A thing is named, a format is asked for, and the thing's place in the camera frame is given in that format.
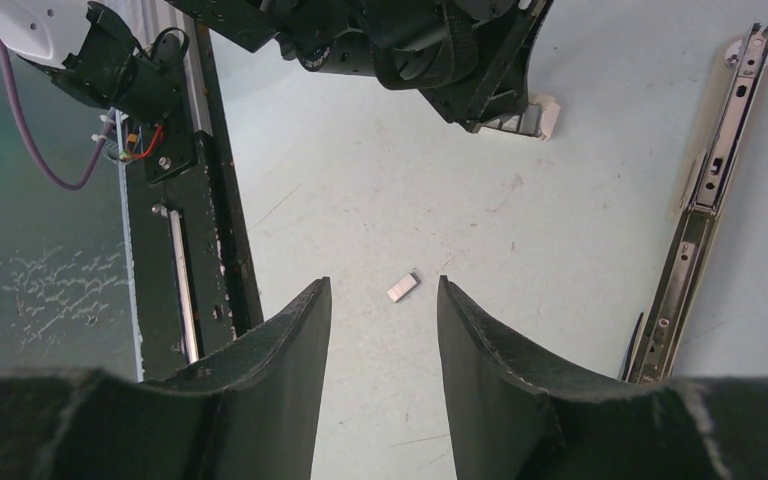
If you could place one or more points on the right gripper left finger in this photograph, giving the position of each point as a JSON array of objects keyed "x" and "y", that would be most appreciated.
[{"x": 250, "y": 410}]

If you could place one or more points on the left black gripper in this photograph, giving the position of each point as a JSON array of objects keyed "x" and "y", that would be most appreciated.
[{"x": 469, "y": 59}]

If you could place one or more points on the staple box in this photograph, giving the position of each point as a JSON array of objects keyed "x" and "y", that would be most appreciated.
[{"x": 537, "y": 121}]

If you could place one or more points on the beige black long stapler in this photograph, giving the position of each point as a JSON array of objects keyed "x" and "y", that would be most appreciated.
[{"x": 711, "y": 156}]

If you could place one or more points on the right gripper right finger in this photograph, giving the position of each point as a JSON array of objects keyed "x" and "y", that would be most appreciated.
[{"x": 519, "y": 411}]

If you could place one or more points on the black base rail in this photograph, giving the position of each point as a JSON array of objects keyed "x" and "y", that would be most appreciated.
[{"x": 194, "y": 281}]

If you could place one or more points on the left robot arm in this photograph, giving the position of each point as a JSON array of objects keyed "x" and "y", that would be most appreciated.
[{"x": 89, "y": 51}]

